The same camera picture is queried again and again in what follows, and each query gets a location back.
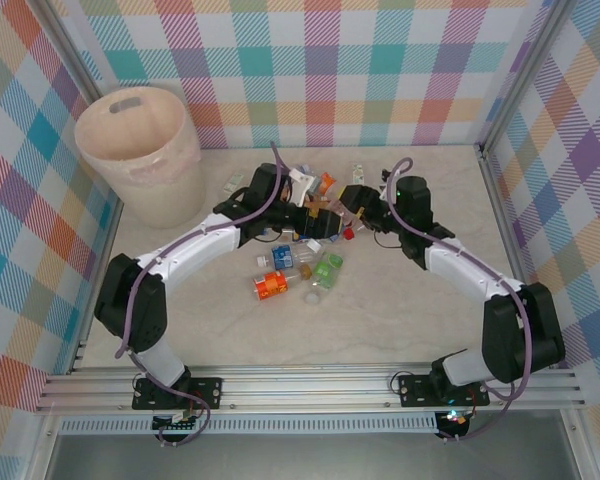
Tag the small orange bottle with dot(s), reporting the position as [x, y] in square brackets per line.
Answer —
[326, 181]

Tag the aluminium corner post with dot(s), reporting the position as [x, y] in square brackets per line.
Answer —
[67, 45]
[534, 50]

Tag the black controller board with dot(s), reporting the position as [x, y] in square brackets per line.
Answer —
[455, 422]
[172, 425]

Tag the green label packet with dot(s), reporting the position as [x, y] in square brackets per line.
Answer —
[235, 182]

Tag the black right controller board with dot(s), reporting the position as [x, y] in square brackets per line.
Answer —
[455, 422]

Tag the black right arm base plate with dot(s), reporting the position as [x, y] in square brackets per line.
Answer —
[415, 392]

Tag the green label bottle green cap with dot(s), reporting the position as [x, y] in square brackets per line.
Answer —
[326, 271]

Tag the blue label bottle white cap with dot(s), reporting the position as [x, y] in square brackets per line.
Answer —
[281, 255]

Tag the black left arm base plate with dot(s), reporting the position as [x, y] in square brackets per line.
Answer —
[205, 392]

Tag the grey metal panel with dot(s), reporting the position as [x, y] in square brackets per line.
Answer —
[305, 460]

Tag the green white label bottle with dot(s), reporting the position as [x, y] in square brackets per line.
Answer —
[358, 174]

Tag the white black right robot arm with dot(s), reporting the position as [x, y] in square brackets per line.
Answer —
[472, 282]

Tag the black left controller board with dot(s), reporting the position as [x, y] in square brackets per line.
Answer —
[172, 425]

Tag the orange label bottle tan cap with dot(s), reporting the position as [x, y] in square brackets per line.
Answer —
[272, 286]

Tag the aluminium mounting rail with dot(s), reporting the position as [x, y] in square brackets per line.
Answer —
[305, 387]

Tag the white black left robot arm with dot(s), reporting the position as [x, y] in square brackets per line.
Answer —
[195, 245]

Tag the aluminium side rail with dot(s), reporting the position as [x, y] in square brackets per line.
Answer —
[514, 250]
[85, 330]

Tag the beige plastic bin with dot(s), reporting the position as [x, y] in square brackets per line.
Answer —
[145, 200]

